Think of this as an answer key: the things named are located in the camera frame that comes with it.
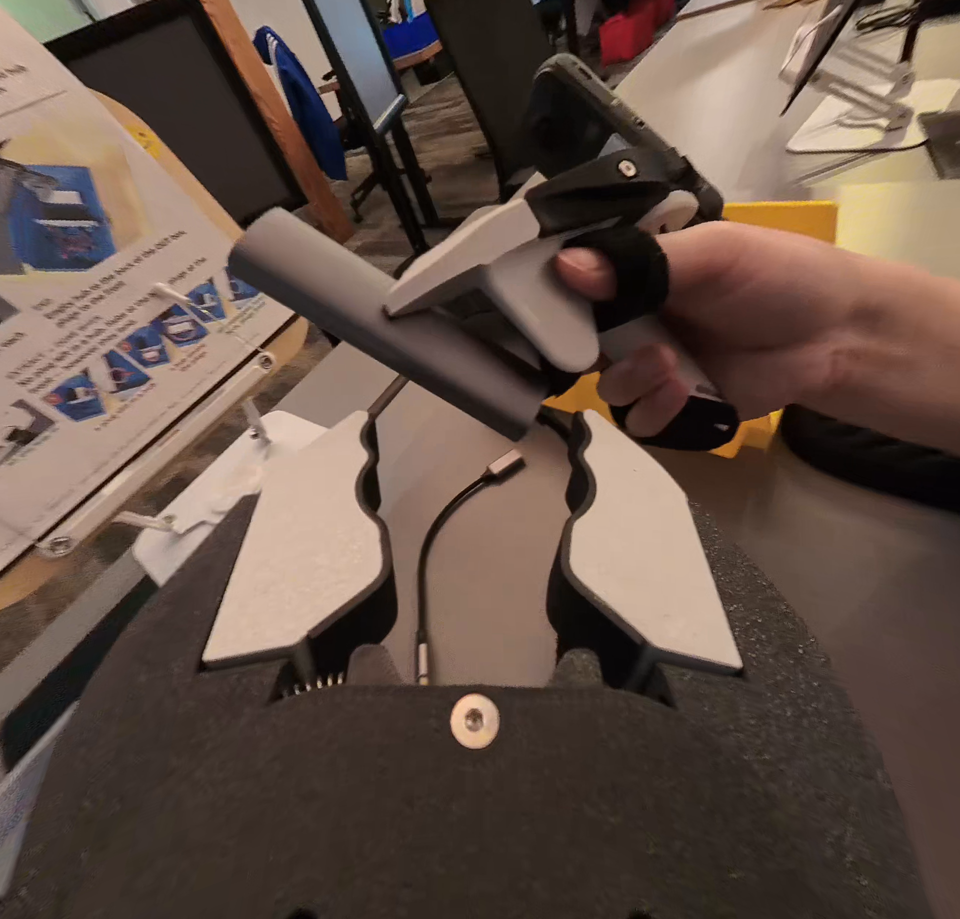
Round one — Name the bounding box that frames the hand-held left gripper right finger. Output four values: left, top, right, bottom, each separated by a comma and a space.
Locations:
546, 407, 745, 691

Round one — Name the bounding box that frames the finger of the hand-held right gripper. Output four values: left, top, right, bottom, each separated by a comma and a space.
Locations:
382, 197, 562, 320
441, 292, 558, 400

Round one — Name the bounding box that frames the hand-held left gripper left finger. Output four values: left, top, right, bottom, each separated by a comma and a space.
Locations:
201, 409, 397, 680

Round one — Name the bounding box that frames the short black plug cable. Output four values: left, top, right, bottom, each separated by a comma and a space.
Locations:
366, 373, 411, 419

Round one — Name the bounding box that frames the black USB cable grey plug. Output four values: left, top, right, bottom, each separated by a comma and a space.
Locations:
414, 446, 528, 686

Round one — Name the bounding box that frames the grey slim USB hub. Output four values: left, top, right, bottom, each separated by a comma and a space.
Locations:
227, 206, 547, 442

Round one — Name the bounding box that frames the yellow plastic bin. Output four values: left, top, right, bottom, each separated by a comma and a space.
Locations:
540, 200, 840, 461

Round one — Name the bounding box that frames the person's right hand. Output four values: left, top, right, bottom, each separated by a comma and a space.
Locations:
555, 220, 897, 419

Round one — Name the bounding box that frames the white rounded board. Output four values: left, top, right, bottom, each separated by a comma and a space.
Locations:
131, 409, 331, 588

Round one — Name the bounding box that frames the blue jacket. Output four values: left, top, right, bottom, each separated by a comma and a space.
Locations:
253, 25, 349, 183

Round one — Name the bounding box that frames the screen on black stand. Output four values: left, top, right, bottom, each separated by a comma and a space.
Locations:
285, 0, 445, 254

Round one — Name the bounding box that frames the black mesh wrist rest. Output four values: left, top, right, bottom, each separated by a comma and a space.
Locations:
780, 405, 960, 517

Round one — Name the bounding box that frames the black framed screen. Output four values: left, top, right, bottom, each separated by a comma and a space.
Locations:
45, 0, 310, 228

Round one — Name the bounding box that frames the black metal plate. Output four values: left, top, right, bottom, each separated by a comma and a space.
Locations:
918, 109, 960, 179

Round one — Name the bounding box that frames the printed instruction poster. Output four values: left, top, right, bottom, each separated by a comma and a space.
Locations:
0, 7, 299, 573

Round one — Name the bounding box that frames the wooden support post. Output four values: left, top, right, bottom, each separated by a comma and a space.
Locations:
161, 0, 355, 247

